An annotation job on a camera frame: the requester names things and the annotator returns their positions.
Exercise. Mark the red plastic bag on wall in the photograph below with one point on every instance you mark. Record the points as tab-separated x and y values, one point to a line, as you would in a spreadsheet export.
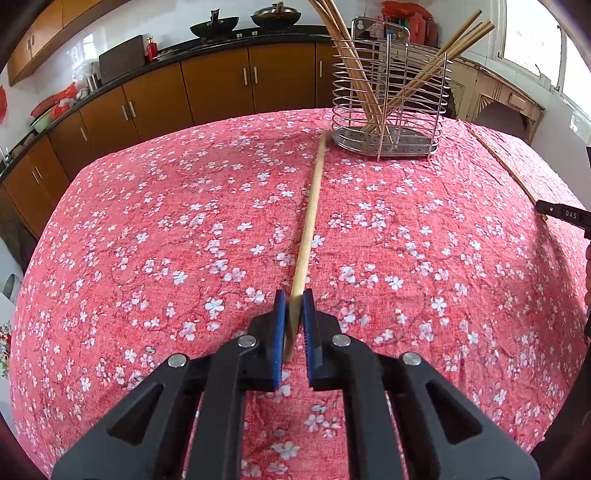
2	106

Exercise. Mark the window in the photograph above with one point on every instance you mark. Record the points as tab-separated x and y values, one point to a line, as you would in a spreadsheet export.
535	41

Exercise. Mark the dark wooden board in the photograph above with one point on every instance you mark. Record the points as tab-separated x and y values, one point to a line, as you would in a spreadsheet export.
122	60

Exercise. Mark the wooden kitchen base cabinets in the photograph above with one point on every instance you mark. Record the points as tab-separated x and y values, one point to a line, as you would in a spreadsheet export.
217	87

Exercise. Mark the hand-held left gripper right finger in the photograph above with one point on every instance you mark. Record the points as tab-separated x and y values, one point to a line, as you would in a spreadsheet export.
310	341

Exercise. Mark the red bags and bottles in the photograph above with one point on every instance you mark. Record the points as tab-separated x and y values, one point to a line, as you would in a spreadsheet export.
418	23

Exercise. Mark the black kitchen countertop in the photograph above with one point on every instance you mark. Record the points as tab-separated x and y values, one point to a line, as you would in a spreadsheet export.
207	42

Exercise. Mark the floral printed item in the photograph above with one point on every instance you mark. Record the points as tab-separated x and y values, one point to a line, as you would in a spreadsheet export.
4	350

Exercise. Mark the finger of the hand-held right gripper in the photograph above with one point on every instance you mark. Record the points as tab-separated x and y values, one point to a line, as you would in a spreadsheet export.
565	213

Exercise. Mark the black wok with lid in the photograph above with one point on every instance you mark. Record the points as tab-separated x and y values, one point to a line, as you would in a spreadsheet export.
276	16

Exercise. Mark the wooden side table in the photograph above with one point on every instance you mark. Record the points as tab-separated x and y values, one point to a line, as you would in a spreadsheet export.
503	97

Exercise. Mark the green basin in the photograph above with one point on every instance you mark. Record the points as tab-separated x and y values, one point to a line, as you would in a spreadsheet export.
42	122

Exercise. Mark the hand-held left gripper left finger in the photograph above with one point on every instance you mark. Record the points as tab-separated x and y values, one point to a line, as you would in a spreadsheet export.
279	341

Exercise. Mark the red floral tablecloth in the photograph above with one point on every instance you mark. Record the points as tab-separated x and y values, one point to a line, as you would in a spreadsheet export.
184	230

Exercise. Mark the white appliance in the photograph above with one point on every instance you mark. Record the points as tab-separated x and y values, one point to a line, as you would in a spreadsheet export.
11	281

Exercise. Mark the wooden wall cabinet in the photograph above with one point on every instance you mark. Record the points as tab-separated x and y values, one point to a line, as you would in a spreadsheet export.
41	37

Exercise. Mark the red bottle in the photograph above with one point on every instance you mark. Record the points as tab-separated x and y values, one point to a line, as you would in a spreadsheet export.
151	51

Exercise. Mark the red plastic bags on counter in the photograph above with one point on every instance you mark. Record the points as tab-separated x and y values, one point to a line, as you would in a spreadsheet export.
57	99

